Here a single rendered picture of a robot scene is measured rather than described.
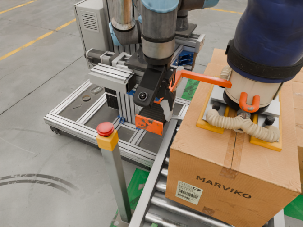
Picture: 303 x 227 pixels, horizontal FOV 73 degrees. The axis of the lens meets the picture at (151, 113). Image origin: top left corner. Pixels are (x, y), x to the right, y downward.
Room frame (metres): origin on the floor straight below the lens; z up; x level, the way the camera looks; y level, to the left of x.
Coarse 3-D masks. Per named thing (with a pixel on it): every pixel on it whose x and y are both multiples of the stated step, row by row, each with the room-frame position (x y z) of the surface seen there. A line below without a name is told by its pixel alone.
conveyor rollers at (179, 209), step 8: (168, 160) 0.71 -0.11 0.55; (160, 184) 0.55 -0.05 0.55; (152, 200) 0.46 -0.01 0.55; (160, 200) 0.46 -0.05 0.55; (168, 200) 0.46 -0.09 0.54; (168, 208) 0.42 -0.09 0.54; (176, 208) 0.42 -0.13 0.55; (184, 208) 0.42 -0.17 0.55; (152, 216) 0.38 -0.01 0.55; (160, 216) 0.38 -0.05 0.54; (184, 216) 0.39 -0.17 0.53; (192, 216) 0.38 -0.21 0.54; (200, 216) 0.38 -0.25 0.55; (208, 216) 0.38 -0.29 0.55; (160, 224) 0.34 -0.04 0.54; (168, 224) 0.34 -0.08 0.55; (176, 224) 0.34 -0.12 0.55; (208, 224) 0.35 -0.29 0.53; (216, 224) 0.34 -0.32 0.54; (224, 224) 0.34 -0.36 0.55; (264, 224) 0.34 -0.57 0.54
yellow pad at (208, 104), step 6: (210, 90) 0.71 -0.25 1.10; (210, 96) 0.66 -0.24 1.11; (204, 102) 0.63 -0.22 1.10; (210, 102) 0.62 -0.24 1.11; (216, 102) 0.59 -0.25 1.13; (204, 108) 0.59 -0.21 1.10; (210, 108) 0.59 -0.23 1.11; (216, 108) 0.57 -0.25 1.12; (222, 108) 0.59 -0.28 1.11; (228, 108) 0.59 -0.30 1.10; (204, 114) 0.55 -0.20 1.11; (222, 114) 0.55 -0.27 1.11; (198, 120) 0.53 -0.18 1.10; (204, 120) 0.53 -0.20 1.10; (198, 126) 0.51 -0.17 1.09; (204, 126) 0.50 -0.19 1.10; (210, 126) 0.50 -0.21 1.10; (216, 132) 0.48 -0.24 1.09; (222, 132) 0.48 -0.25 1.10
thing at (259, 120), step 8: (280, 96) 0.66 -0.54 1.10; (280, 104) 0.61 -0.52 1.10; (280, 112) 0.57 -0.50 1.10; (256, 120) 0.53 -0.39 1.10; (264, 120) 0.52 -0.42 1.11; (272, 120) 0.50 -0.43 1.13; (280, 120) 0.53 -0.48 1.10; (280, 128) 0.49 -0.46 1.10; (280, 136) 0.45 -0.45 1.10; (256, 144) 0.43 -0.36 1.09; (264, 144) 0.42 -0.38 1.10; (272, 144) 0.42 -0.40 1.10; (280, 144) 0.42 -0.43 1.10
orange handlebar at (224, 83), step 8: (176, 72) 0.66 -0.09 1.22; (184, 72) 0.66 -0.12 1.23; (192, 72) 0.66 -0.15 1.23; (176, 80) 0.61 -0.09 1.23; (200, 80) 0.63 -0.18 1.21; (208, 80) 0.62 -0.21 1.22; (216, 80) 0.61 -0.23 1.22; (224, 80) 0.61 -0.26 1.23; (240, 96) 0.53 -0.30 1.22; (256, 96) 0.52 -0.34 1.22; (240, 104) 0.49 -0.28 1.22; (256, 104) 0.48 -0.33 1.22
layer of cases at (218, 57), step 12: (216, 60) 1.91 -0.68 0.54; (300, 72) 1.69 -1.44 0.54; (300, 84) 1.50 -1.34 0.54; (300, 96) 1.33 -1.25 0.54; (300, 108) 1.19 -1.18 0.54; (300, 120) 1.06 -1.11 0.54; (300, 132) 0.94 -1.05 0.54; (300, 144) 0.84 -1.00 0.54; (300, 156) 0.80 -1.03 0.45; (300, 168) 0.78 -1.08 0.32; (300, 180) 0.76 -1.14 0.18
